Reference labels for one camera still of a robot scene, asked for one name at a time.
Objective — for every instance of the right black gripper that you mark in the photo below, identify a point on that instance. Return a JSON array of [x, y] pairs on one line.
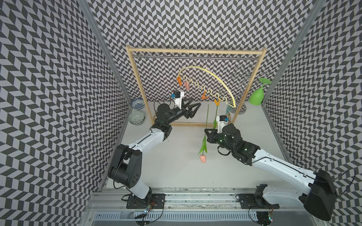
[[211, 136]]

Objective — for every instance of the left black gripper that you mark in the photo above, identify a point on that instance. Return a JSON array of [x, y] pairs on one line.
[[191, 113]]

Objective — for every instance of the pink tulip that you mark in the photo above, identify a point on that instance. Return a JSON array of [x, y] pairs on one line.
[[215, 123], [203, 148]]

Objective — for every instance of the yellow arched peg hanger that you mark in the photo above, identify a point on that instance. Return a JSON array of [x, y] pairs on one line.
[[219, 91]]

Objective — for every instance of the yellow tulip flower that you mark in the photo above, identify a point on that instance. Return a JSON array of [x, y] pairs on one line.
[[228, 109]]

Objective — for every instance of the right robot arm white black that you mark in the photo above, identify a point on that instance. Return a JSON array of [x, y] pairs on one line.
[[315, 191]]

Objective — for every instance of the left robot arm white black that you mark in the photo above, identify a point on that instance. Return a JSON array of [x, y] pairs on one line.
[[126, 164]]

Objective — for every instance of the green plastic wine glass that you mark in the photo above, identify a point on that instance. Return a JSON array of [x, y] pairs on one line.
[[257, 97]]

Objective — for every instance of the blue white ceramic bowl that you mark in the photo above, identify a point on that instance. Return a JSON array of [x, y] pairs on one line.
[[137, 104]]

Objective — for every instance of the green patterned ceramic bowl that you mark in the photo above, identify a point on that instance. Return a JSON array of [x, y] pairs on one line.
[[136, 117]]

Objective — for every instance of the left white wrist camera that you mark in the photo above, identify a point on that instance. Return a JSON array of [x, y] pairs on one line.
[[177, 97]]

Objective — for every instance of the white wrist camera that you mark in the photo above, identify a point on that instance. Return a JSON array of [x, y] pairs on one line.
[[221, 122], [177, 97]]

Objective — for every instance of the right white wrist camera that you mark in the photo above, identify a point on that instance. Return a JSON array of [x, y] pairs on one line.
[[221, 122]]

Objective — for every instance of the metal wire glass stand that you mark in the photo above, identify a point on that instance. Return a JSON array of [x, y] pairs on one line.
[[242, 74]]

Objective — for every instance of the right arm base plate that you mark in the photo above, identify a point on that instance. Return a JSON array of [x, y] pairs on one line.
[[250, 201]]

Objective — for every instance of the metal rack rail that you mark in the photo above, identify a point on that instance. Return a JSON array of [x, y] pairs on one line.
[[204, 58]]

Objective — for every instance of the wooden clothes rack frame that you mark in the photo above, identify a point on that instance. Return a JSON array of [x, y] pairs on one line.
[[260, 59]]

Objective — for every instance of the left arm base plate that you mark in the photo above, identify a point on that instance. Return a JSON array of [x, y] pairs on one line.
[[155, 200]]

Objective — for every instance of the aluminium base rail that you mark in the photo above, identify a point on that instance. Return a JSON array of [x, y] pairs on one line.
[[187, 205]]

